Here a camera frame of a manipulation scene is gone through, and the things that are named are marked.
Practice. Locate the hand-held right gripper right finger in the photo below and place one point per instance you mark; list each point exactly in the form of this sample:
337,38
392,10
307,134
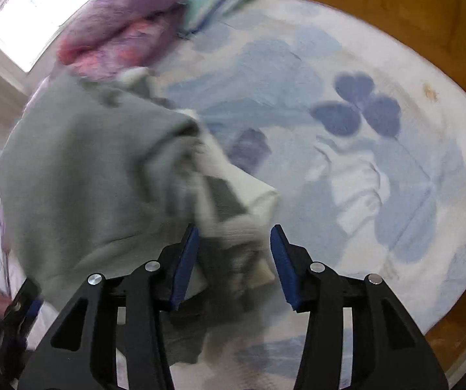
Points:
283,268

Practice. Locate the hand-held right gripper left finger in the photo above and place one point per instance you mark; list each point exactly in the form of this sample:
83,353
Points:
184,268

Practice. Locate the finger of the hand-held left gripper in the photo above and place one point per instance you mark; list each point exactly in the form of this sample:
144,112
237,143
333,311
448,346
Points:
23,300

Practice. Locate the checkered grey white clothes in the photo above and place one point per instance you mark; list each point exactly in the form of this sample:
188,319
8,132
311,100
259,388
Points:
253,195

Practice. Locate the grey zip hoodie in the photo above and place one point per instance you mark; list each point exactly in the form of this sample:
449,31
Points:
86,170

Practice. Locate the floral bed sheet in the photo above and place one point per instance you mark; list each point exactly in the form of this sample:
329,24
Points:
338,191

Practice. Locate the purple floral quilt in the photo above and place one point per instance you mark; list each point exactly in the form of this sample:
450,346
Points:
123,28

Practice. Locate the white window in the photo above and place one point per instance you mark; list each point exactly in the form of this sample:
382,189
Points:
41,12

